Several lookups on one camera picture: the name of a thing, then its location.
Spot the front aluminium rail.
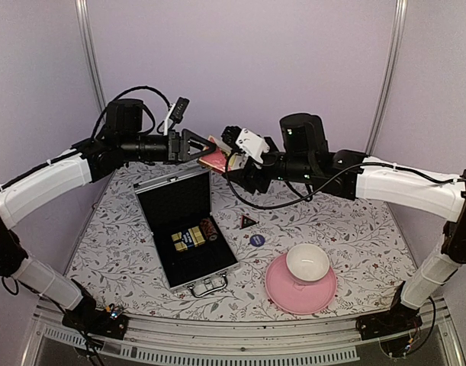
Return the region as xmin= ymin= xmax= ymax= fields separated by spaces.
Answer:
xmin=21 ymin=298 xmax=466 ymax=365

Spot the white bowl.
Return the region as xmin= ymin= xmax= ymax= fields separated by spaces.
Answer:
xmin=285 ymin=243 xmax=330 ymax=284

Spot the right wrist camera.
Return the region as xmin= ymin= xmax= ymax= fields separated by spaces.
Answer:
xmin=221 ymin=126 xmax=270 ymax=165

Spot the pink plate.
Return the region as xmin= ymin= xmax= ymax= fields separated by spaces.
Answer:
xmin=265 ymin=254 xmax=337 ymax=315

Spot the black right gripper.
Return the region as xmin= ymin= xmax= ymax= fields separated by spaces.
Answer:
xmin=223 ymin=136 xmax=315 ymax=194

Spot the aluminium frame post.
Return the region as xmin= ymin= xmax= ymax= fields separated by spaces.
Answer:
xmin=74 ymin=0 xmax=107 ymax=112
xmin=365 ymin=0 xmax=408 ymax=155

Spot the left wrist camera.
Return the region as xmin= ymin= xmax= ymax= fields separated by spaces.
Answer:
xmin=163 ymin=97 xmax=190 ymax=136

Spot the left aluminium frame post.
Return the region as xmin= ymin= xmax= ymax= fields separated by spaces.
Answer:
xmin=74 ymin=0 xmax=107 ymax=112

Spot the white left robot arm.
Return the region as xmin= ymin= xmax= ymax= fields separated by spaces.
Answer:
xmin=0 ymin=98 xmax=216 ymax=331

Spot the blue dealer button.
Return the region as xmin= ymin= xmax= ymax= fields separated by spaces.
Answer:
xmin=249 ymin=234 xmax=265 ymax=247

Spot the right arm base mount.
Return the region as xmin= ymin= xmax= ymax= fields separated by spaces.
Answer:
xmin=355 ymin=310 xmax=423 ymax=340

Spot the aluminium poker case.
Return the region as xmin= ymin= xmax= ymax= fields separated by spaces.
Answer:
xmin=133 ymin=165 xmax=239 ymax=298

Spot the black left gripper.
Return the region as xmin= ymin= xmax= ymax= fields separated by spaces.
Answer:
xmin=121 ymin=127 xmax=217 ymax=165

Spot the pink card deck box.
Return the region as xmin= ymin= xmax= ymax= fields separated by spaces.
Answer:
xmin=198 ymin=135 xmax=245 ymax=174

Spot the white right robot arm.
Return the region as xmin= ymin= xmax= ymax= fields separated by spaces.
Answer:
xmin=221 ymin=113 xmax=466 ymax=332

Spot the right aluminium frame post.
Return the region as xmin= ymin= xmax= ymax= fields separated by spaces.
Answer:
xmin=365 ymin=0 xmax=408 ymax=155

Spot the black triangular card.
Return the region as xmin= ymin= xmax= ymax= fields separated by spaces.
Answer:
xmin=240 ymin=215 xmax=258 ymax=230

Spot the blue gold card deck box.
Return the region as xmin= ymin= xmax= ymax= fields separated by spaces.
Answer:
xmin=172 ymin=226 xmax=206 ymax=252

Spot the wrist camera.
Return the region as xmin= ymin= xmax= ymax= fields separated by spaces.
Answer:
xmin=221 ymin=126 xmax=270 ymax=165
xmin=163 ymin=97 xmax=190 ymax=136

